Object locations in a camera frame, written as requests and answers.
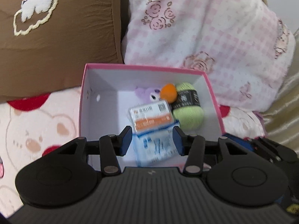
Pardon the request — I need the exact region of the green yarn ball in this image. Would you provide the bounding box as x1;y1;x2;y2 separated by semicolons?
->
172;83;204;131

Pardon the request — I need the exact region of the blue wet wipes pack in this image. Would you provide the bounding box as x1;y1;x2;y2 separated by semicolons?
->
132;121;180;167

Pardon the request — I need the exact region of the clear orange-labelled plastic case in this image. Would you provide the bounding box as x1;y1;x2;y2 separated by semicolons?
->
129;100;174;133

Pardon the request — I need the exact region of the orange makeup sponge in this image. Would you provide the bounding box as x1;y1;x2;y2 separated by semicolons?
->
160;83;177;104

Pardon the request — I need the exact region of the purple Kuromi plush toy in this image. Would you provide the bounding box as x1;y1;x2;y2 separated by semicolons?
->
134;87;161;105

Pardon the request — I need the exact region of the olive satin curtain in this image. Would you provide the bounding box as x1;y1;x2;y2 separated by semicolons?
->
262;31;299;153

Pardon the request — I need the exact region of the pink cardboard box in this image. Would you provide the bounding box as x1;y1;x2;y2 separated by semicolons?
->
78;63;226;169

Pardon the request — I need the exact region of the red bear print blanket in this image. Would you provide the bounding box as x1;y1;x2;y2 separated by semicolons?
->
1;87;266;217

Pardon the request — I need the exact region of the pink checked pillow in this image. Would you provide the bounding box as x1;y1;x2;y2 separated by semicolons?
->
122;0;296;112

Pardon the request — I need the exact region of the brown pillow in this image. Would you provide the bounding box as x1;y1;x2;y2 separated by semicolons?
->
1;0;123;102

